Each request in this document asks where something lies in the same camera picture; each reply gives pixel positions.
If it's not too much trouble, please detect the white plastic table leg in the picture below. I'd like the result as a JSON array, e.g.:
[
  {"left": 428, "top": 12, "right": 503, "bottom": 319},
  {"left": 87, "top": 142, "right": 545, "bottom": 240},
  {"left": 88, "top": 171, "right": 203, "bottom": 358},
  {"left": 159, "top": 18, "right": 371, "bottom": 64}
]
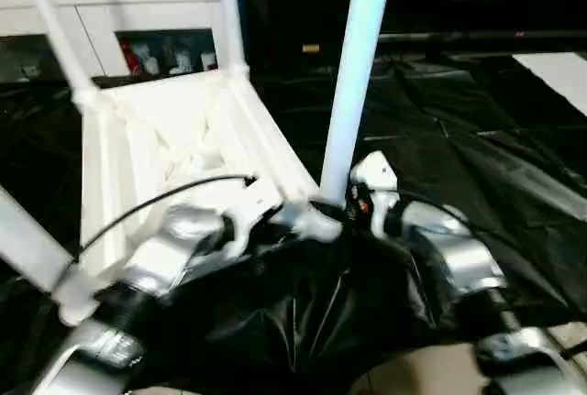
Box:
[
  {"left": 0, "top": 184, "right": 100, "bottom": 324},
  {"left": 13, "top": 0, "right": 102, "bottom": 108},
  {"left": 316, "top": 0, "right": 398, "bottom": 209},
  {"left": 215, "top": 0, "right": 251, "bottom": 81}
]

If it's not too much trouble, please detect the white plastic table top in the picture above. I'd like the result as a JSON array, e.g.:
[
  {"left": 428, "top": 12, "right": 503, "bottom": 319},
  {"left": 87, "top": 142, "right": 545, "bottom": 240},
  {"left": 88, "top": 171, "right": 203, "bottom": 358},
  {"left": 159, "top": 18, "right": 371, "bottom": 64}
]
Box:
[{"left": 50, "top": 69, "right": 346, "bottom": 328}]

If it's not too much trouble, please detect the black table mat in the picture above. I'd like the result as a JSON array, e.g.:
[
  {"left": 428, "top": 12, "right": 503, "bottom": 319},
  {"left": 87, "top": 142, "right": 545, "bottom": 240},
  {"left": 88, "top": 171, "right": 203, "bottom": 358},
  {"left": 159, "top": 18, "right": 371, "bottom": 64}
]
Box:
[{"left": 0, "top": 56, "right": 587, "bottom": 394}]

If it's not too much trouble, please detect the white flat sheet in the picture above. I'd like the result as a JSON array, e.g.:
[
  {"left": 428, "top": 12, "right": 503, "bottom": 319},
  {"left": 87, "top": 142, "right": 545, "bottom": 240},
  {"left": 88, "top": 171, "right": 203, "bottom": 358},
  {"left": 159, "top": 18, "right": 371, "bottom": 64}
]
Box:
[{"left": 511, "top": 51, "right": 587, "bottom": 118}]

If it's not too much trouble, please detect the white glass-door cabinet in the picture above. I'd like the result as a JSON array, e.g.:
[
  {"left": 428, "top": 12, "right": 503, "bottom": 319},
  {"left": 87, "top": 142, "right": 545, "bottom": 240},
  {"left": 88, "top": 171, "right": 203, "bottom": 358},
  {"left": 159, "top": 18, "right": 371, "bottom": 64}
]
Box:
[{"left": 0, "top": 0, "right": 227, "bottom": 81}]

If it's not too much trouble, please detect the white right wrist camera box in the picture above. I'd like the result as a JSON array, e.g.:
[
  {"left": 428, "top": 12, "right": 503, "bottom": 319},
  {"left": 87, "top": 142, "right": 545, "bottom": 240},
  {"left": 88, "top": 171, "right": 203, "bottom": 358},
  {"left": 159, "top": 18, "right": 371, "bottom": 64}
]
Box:
[{"left": 349, "top": 149, "right": 402, "bottom": 236}]

